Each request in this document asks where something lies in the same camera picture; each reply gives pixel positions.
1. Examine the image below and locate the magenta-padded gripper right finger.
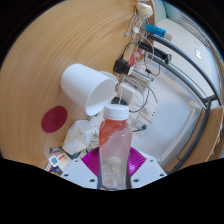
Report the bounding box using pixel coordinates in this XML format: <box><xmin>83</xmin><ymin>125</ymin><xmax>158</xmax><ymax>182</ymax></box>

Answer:
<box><xmin>127</xmin><ymin>147</ymin><xmax>168</xmax><ymax>190</ymax></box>

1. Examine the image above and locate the black cylindrical device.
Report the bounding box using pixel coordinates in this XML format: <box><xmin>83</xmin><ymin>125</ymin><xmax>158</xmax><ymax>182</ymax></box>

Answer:
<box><xmin>138</xmin><ymin>40</ymin><xmax>173</xmax><ymax>65</ymax></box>

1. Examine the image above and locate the clear glass cup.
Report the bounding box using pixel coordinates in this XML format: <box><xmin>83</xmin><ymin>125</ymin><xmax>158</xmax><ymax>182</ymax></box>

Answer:
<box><xmin>128</xmin><ymin>68</ymin><xmax>153</xmax><ymax>85</ymax></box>

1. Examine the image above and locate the white wall socket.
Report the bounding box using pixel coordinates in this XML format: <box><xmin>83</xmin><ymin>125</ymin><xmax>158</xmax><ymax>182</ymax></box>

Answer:
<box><xmin>139</xmin><ymin>103</ymin><xmax>161</xmax><ymax>125</ymax></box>

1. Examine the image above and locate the grey metal desk frame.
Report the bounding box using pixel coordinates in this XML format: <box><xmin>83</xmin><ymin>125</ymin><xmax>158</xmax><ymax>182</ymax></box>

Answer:
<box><xmin>146</xmin><ymin>33</ymin><xmax>223</xmax><ymax>173</ymax></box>

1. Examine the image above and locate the small white thermometer display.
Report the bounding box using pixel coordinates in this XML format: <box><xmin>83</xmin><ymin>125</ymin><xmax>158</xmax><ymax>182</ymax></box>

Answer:
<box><xmin>48</xmin><ymin>154</ymin><xmax>61</xmax><ymax>168</ymax></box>

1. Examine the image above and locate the flat round red coaster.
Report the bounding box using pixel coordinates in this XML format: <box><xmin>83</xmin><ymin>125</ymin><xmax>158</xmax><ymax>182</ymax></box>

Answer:
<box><xmin>40</xmin><ymin>105</ymin><xmax>69</xmax><ymax>134</ymax></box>

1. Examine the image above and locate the clear bottle with white cap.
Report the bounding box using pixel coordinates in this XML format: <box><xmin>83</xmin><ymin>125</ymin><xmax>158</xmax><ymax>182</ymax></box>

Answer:
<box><xmin>98</xmin><ymin>103</ymin><xmax>133</xmax><ymax>191</ymax></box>

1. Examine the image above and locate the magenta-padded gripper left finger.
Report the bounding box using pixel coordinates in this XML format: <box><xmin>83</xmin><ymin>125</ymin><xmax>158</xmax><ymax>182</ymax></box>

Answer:
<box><xmin>59</xmin><ymin>146</ymin><xmax>101</xmax><ymax>190</ymax></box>

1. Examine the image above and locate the white seashell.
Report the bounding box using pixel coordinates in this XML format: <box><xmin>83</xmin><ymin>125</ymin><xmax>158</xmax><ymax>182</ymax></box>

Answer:
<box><xmin>137</xmin><ymin>1</ymin><xmax>154</xmax><ymax>18</ymax></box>

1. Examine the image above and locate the black charger block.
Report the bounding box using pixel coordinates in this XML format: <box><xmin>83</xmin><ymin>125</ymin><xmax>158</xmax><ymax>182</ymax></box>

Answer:
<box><xmin>113</xmin><ymin>58</ymin><xmax>131</xmax><ymax>75</ymax></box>

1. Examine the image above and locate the blue and white packet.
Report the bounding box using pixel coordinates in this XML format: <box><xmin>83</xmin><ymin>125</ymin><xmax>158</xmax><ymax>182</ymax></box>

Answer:
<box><xmin>44</xmin><ymin>163</ymin><xmax>63</xmax><ymax>175</ymax></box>

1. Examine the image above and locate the small blue bottle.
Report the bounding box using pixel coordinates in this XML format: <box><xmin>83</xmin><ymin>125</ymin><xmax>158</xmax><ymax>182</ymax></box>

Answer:
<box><xmin>143</xmin><ymin>23</ymin><xmax>167</xmax><ymax>38</ymax></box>

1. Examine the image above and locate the white cup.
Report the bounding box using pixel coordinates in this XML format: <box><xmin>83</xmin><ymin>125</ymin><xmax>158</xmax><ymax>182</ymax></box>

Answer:
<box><xmin>60</xmin><ymin>63</ymin><xmax>119</xmax><ymax>117</ymax></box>

